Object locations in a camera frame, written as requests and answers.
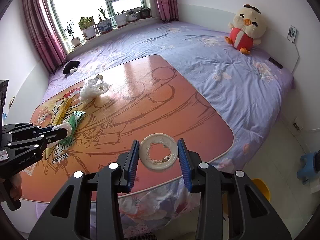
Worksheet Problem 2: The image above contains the green snack wrapper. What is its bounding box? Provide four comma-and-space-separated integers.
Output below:
59, 111, 86, 146

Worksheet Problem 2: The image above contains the white tape roll ring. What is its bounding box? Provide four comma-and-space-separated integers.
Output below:
139, 133, 179, 172

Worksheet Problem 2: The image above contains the clear plastic bag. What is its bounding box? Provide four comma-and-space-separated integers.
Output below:
79, 78, 110, 103

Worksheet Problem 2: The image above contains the gold long box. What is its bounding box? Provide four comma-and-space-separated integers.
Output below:
52, 98, 73, 126

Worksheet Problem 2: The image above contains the yellow trash bin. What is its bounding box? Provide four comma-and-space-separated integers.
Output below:
221, 178, 271, 215

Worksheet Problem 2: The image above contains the person left hand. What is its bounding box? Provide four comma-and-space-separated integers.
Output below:
10, 173, 22, 200

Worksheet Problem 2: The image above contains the black white plush toy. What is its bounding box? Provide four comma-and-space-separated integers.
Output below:
63, 61, 80, 75

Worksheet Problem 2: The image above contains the orange cartoon folding table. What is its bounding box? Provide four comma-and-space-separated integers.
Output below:
21, 55, 234, 203

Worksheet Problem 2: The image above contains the purple floral bed quilt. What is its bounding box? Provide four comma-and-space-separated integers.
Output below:
35, 21, 295, 238

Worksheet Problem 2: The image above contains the small plant white pot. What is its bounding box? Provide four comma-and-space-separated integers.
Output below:
65, 18, 81, 48

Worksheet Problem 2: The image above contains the floor power strip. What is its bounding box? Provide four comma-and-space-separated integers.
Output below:
293, 122, 300, 131

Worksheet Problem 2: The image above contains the left pink curtain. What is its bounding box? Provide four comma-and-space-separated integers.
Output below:
22, 0, 66, 73

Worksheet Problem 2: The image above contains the leafy plant white pot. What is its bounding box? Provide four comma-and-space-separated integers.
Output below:
79, 16, 97, 40

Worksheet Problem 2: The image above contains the blue plastic stool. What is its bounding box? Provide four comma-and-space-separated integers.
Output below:
297, 151, 319, 185

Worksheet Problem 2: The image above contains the blue white porcelain planter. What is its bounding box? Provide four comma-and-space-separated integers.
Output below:
97, 7, 113, 34

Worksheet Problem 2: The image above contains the green framed window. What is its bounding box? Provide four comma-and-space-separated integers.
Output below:
48, 0, 150, 51

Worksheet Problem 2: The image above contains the black remote control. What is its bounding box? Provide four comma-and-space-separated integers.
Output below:
268, 57, 283, 69

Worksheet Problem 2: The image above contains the white flower pot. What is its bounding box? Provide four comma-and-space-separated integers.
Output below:
113, 10, 127, 28

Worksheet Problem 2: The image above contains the small patterned flower pot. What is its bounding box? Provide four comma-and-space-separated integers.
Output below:
126, 10, 138, 22

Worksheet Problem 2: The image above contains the white headboard panel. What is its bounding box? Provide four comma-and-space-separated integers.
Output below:
177, 3, 299, 72

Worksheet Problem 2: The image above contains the chick plush toy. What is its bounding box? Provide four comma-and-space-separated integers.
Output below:
225, 4, 267, 55

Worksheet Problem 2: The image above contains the dark flower pot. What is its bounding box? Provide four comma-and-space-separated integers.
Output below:
138, 7, 151, 19

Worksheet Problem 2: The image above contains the wall power socket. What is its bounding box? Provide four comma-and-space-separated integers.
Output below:
287, 26, 297, 43

